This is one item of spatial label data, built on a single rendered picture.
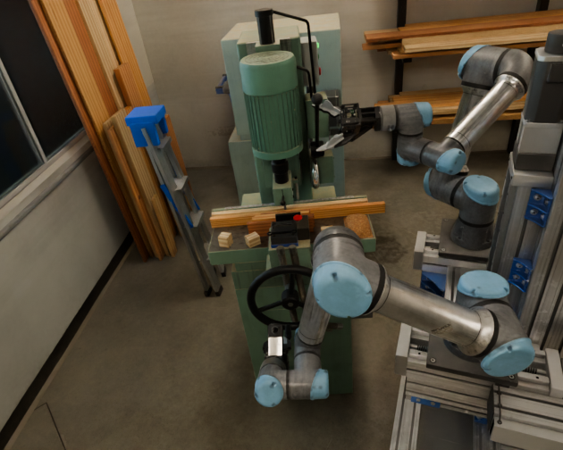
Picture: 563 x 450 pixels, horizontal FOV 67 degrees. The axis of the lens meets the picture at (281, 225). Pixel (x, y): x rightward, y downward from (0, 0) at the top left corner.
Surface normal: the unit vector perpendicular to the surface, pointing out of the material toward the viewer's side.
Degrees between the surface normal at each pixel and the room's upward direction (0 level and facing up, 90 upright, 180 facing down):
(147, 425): 1
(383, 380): 0
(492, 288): 8
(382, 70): 90
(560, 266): 90
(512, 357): 94
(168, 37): 90
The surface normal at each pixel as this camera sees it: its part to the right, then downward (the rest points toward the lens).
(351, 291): -0.17, 0.51
